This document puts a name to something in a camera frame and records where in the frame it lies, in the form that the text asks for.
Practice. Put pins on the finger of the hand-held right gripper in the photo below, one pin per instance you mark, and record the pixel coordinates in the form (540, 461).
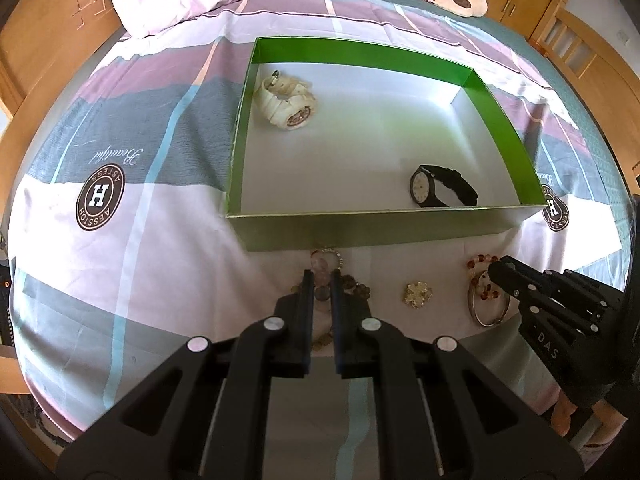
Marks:
(555, 285)
(542, 342)

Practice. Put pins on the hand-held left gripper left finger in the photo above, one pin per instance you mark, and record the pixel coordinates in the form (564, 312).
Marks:
(310, 310)

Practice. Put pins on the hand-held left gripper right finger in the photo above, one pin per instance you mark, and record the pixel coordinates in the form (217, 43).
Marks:
(336, 312)

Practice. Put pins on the silver metal bangle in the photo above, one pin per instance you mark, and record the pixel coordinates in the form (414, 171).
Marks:
(480, 321)

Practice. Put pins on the gold flower brooch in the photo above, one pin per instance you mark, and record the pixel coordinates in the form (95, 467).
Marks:
(419, 295)

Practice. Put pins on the green cardboard box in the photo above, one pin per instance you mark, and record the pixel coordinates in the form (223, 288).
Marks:
(350, 160)

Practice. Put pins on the person's right hand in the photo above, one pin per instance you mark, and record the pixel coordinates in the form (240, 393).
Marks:
(562, 412)

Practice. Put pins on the black wristwatch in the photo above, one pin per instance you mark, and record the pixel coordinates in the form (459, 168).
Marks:
(424, 187)

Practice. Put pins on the plaid printed bedsheet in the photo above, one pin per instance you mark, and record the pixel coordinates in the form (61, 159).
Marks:
(150, 260)

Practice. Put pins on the white wristwatch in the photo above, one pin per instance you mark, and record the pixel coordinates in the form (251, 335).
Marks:
(280, 102)

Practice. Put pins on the wooden slatted footboard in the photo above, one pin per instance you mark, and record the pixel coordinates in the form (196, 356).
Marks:
(590, 55)

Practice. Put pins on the white wall socket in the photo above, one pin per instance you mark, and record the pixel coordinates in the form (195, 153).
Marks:
(622, 36)

